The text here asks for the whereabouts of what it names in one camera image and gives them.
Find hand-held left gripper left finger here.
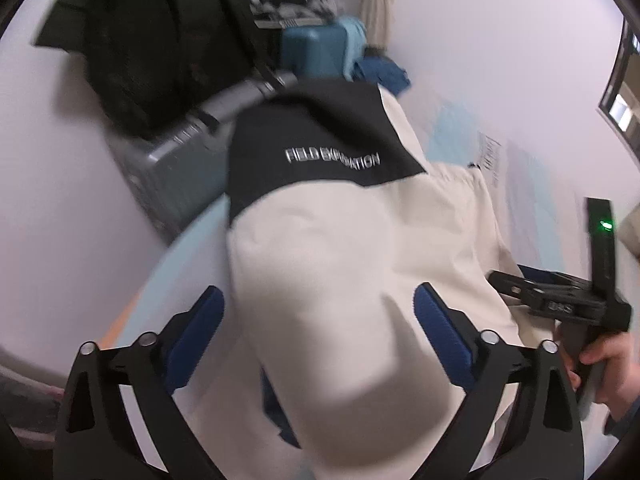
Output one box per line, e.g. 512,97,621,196
52,285,226,480

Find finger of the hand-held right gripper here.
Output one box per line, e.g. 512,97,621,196
487,270,541,311
517,264,593,291

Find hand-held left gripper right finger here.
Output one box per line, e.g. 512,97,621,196
414,282,585,480

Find beige black hooded jacket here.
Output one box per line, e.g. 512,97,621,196
225,80,526,480

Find person's right forearm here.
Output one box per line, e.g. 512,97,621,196
602,395,640,438

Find dark blue clothes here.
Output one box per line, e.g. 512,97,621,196
352,55,412,96

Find person's right hand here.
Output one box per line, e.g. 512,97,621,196
555,327,640,423

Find striped bed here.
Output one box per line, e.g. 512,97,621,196
97,85,626,480

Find dark framed window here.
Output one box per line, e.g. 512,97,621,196
597,17,640,166

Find grey suitcase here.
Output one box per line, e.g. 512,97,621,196
107,70,301,246

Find light blue towel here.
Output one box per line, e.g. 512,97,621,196
335,16,368,81

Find black backpack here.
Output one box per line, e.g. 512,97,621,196
32,0,281,136

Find teal suitcase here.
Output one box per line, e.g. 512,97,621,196
280,20,351,81

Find black white cloth bundle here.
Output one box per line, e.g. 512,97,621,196
255,0,341,26

